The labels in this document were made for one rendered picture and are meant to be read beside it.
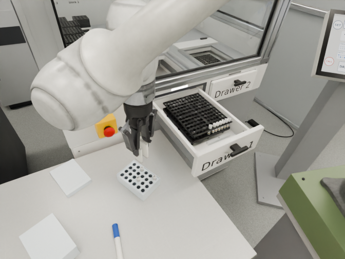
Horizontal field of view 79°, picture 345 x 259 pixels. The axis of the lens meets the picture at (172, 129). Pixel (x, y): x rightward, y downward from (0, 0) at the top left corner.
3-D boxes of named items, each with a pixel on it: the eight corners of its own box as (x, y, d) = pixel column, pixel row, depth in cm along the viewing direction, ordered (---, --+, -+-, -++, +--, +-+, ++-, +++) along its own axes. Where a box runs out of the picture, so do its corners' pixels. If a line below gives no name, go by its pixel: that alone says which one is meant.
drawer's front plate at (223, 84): (251, 89, 113) (257, 70, 106) (209, 103, 101) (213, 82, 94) (248, 88, 114) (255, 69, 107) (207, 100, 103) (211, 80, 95)
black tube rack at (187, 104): (228, 133, 83) (232, 121, 79) (191, 148, 76) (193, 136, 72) (195, 104, 97) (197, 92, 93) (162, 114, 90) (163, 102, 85)
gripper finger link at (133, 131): (142, 119, 56) (139, 121, 55) (141, 150, 62) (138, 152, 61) (132, 113, 57) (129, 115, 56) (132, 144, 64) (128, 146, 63)
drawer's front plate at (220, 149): (254, 148, 81) (265, 126, 73) (193, 178, 69) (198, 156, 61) (251, 145, 82) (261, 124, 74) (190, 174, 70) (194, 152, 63)
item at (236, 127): (249, 143, 80) (254, 132, 76) (195, 169, 70) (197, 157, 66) (191, 92, 105) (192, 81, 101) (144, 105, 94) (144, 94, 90)
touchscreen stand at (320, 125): (322, 219, 147) (469, 97, 78) (256, 203, 153) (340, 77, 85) (306, 164, 183) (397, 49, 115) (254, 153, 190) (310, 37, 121)
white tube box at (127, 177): (159, 184, 73) (160, 178, 71) (143, 201, 68) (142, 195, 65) (134, 166, 78) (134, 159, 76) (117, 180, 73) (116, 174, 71)
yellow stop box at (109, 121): (118, 134, 79) (116, 119, 74) (99, 140, 76) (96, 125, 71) (114, 126, 82) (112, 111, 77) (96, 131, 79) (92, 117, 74)
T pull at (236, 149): (248, 149, 69) (249, 147, 68) (231, 158, 66) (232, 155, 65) (240, 143, 71) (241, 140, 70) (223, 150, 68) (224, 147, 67)
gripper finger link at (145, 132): (134, 112, 58) (138, 109, 58) (140, 137, 66) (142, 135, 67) (145, 117, 56) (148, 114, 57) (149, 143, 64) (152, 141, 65)
